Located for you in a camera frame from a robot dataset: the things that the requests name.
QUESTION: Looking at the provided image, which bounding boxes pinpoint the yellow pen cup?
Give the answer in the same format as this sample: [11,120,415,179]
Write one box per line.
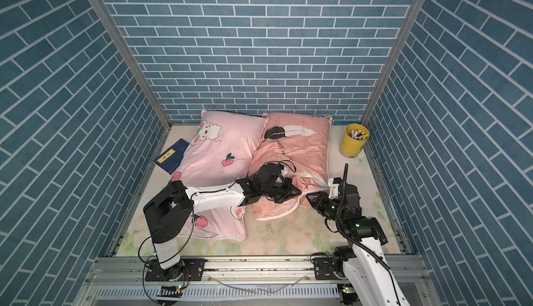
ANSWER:
[340,124,370,158]

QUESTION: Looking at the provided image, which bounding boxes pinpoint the light pink bunny pillow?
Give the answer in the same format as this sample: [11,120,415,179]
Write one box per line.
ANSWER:
[172,110,268,241]

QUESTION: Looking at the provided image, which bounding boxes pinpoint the salmon pink feather pillow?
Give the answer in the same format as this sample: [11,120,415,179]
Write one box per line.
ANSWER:
[248,113,333,221]

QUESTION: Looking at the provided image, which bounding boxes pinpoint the dark blue booklet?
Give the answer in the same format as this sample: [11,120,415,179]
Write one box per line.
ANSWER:
[153,139,190,175]

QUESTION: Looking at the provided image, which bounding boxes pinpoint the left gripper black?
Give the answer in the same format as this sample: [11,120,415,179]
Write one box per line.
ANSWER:
[258,177,303,203]

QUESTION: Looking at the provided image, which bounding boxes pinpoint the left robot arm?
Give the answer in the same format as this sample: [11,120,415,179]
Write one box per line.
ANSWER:
[143,163,302,270]

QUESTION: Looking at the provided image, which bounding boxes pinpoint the aluminium mounting rail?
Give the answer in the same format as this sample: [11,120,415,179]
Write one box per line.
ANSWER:
[74,254,440,305]

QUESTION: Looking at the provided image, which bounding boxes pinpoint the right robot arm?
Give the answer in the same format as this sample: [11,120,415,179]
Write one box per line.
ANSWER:
[306,178,409,305]

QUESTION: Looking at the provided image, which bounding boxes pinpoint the floral table mat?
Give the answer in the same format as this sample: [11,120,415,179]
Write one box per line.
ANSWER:
[116,126,401,257]

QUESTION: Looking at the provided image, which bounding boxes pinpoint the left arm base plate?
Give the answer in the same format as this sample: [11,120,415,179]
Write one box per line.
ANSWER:
[144,258,206,282]

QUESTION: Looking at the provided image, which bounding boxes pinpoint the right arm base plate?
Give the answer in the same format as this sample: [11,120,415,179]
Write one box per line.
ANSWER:
[310,256,346,280]

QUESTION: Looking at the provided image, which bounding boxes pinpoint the markers in cup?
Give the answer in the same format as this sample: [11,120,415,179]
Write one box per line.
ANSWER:
[350,129,369,140]

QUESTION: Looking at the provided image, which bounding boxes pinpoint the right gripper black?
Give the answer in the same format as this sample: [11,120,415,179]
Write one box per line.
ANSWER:
[307,190,345,221]

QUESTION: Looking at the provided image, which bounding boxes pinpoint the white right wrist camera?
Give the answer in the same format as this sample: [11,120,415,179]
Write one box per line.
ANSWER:
[328,177,343,200]

